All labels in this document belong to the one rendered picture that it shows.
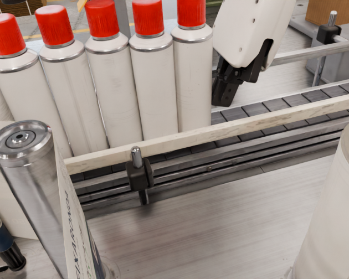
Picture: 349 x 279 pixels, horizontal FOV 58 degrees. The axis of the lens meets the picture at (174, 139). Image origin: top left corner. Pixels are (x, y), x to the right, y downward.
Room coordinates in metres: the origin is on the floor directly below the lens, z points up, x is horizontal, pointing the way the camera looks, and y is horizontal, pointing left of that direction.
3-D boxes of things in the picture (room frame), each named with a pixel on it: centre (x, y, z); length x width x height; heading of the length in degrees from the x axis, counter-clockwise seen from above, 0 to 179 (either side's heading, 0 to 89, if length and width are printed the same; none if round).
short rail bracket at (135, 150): (0.28, 0.04, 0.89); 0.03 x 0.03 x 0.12; 14
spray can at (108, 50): (0.37, 0.07, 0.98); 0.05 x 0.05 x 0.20
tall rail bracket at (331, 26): (0.52, -0.29, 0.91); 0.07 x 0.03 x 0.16; 14
